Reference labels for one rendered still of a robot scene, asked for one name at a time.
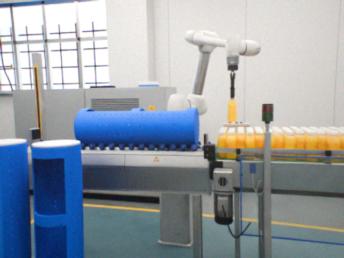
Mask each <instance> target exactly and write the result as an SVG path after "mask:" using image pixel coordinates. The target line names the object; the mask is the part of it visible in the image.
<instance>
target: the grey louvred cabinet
mask: <svg viewBox="0 0 344 258"><path fill-rule="evenodd" d="M12 94H13V112H14V113H15V131H16V139H25V140H27V142H28V145H29V140H30V137H28V129H32V128H37V120H36V109H35V99H34V89H15V90H13V91H12ZM176 94H177V88H176V87H129V88H92V89H85V88H73V89H45V106H46V127H47V138H48V139H47V141H48V140H76V138H75V133H74V122H75V117H76V114H77V113H78V111H79V110H81V109H93V110H94V111H130V110H131V109H133V108H143V109H144V110H145V111H167V106H168V100H169V97H170V96H171V95H176ZM83 198H91V199H104V200H118V201H126V202H138V203H140V202H145V203H160V193H152V192H128V191H103V190H83Z"/></svg>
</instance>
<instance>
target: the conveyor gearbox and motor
mask: <svg viewBox="0 0 344 258"><path fill-rule="evenodd" d="M212 192H214V214H215V215H214V222H215V223H217V224H220V225H228V229H229V231H230V233H231V235H232V237H234V238H238V237H240V236H241V235H242V234H243V233H241V234H240V235H239V236H237V237H235V236H234V235H233V233H232V232H231V229H230V226H229V224H231V223H232V222H233V193H234V192H235V190H234V189H233V169H232V168H215V169H214V172H213V189H212Z"/></svg>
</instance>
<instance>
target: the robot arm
mask: <svg viewBox="0 0 344 258"><path fill-rule="evenodd" d="M184 39H185V41H186V42H187V43H190V44H193V45H196V46H198V50H199V56H198V61H197V68H196V73H195V80H194V83H193V86H192V92H191V93H190V94H189V95H188V97H187V99H185V97H184V96H183V95H181V94H176V95H171V96H170V97H169V100H168V106H167V111H176V110H187V108H197V109H198V112H199V116H201V115H203V114H204V113H205V112H206V111H207V103H206V101H205V97H204V96H203V89H204V83H205V78H206V72H207V69H208V66H209V60H210V55H211V53H212V52H213V50H214V49H215V48H216V47H222V48H225V51H226V61H227V70H228V71H231V73H230V79H231V87H230V89H231V99H232V98H234V96H235V88H234V79H235V73H234V71H235V70H238V64H239V55H242V56H256V55H257V54H259V52H260V51H261V45H260V43H258V42H256V41H252V40H241V38H240V36H239V35H238V34H230V35H228V36H227V38H226V40H222V39H220V37H219V35H217V34H216V33H214V32H212V31H207V30H188V31H186V32H185V34H184Z"/></svg>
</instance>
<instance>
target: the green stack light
mask: <svg viewBox="0 0 344 258"><path fill-rule="evenodd" d="M261 114H262V115H261V121H263V122H272V121H274V113H273V112H271V113H263V112H262V113H261Z"/></svg>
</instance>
